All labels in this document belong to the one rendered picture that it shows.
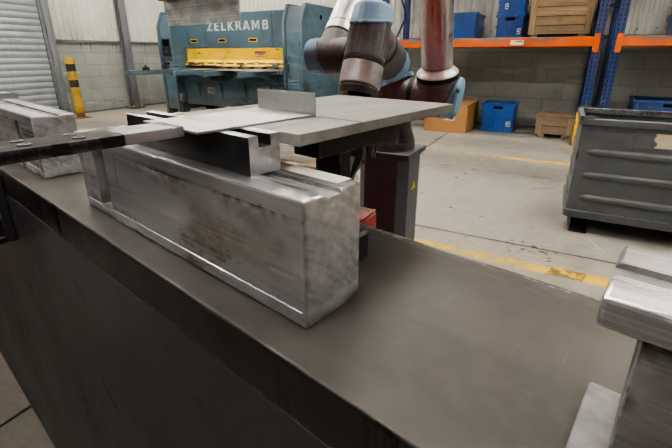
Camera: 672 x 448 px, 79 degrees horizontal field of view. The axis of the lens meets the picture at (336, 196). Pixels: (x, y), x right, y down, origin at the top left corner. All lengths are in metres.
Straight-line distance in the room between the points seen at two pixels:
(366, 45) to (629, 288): 0.62
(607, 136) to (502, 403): 2.61
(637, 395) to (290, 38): 6.30
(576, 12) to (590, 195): 3.73
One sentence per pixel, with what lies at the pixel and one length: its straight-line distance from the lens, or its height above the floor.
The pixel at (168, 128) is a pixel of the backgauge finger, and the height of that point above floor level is 1.00.
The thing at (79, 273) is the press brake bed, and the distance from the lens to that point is 0.63.
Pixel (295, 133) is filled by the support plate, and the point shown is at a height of 1.00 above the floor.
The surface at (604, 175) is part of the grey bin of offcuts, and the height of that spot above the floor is 0.38.
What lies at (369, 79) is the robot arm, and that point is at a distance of 0.73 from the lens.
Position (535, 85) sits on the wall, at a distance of 6.89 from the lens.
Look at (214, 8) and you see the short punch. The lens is 0.35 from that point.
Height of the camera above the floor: 1.06
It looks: 19 degrees down
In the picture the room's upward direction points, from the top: straight up
